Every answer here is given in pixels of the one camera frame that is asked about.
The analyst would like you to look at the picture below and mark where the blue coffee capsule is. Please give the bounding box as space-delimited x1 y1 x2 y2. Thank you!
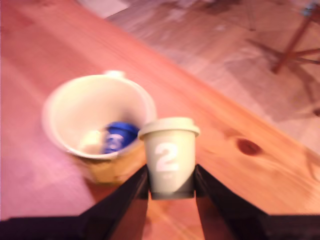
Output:
101 121 141 155

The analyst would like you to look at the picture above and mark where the cream coffee capsule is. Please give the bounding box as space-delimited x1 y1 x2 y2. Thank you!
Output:
138 116 201 201

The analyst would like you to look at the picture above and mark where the yellow cartoon print mug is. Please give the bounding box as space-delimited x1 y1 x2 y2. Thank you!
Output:
42 70 158 186

